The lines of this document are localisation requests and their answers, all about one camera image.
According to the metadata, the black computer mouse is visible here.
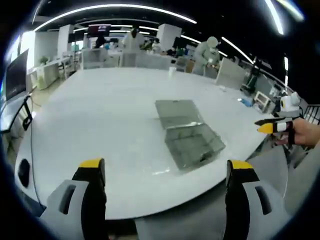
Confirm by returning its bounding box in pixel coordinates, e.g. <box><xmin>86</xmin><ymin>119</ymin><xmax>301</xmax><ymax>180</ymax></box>
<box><xmin>18</xmin><ymin>158</ymin><xmax>31</xmax><ymax>188</ymax></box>

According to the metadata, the black monitor stand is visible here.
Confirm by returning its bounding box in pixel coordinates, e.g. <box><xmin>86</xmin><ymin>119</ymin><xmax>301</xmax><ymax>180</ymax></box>
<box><xmin>21</xmin><ymin>96</ymin><xmax>34</xmax><ymax>131</ymax></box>

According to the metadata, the black computer monitor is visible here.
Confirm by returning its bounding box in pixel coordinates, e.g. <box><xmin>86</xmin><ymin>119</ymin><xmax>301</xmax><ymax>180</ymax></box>
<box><xmin>4</xmin><ymin>49</ymin><xmax>30</xmax><ymax>101</ymax></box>

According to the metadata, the straight ceiling light strip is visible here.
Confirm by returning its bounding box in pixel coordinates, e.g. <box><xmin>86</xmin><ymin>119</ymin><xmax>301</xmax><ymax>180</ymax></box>
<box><xmin>264</xmin><ymin>0</ymin><xmax>285</xmax><ymax>36</ymax></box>

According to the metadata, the white box appliance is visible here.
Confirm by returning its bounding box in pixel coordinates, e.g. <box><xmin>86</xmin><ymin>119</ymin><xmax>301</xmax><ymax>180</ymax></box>
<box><xmin>253</xmin><ymin>91</ymin><xmax>272</xmax><ymax>111</ymax></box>

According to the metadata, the white shelf unit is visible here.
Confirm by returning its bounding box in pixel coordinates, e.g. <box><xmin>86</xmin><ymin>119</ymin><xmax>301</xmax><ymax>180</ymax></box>
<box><xmin>26</xmin><ymin>61</ymin><xmax>61</xmax><ymax>90</ymax></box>

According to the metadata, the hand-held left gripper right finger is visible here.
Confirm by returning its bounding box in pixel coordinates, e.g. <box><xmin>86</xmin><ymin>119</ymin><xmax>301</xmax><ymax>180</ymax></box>
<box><xmin>224</xmin><ymin>159</ymin><xmax>291</xmax><ymax>240</ymax></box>

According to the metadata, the thin black mouse cable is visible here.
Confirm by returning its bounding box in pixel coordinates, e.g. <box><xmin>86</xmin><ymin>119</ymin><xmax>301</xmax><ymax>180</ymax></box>
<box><xmin>27</xmin><ymin>94</ymin><xmax>40</xmax><ymax>203</ymax></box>

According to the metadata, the grey mesh partition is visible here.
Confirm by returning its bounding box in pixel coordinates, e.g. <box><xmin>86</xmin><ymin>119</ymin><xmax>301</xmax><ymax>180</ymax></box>
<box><xmin>81</xmin><ymin>48</ymin><xmax>106</xmax><ymax>70</ymax></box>
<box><xmin>121</xmin><ymin>52</ymin><xmax>137</xmax><ymax>68</ymax></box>

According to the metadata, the grey partition panel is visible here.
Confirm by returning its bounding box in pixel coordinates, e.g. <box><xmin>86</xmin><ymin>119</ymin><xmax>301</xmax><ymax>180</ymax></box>
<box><xmin>215</xmin><ymin>57</ymin><xmax>248</xmax><ymax>90</ymax></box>

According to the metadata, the clear grey dual guide fixture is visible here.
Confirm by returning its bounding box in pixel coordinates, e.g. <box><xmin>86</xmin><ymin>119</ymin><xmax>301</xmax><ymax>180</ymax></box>
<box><xmin>154</xmin><ymin>99</ymin><xmax>226</xmax><ymax>171</ymax></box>

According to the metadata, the person's grey shirt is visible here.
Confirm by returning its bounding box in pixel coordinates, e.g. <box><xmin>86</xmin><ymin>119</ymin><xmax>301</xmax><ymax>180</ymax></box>
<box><xmin>284</xmin><ymin>147</ymin><xmax>320</xmax><ymax>218</ymax></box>

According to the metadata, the red wall screen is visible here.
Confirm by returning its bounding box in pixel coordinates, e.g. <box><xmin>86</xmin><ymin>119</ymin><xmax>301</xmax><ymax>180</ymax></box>
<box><xmin>87</xmin><ymin>24</ymin><xmax>111</xmax><ymax>37</ymax></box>

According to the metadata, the curved ceiling light strip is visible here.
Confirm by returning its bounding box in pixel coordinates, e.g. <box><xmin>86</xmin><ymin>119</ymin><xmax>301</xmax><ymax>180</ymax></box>
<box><xmin>33</xmin><ymin>3</ymin><xmax>198</xmax><ymax>32</ymax></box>

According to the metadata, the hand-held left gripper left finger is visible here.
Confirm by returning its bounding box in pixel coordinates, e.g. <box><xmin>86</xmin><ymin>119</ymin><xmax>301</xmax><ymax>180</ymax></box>
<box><xmin>41</xmin><ymin>157</ymin><xmax>110</xmax><ymax>240</ymax></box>

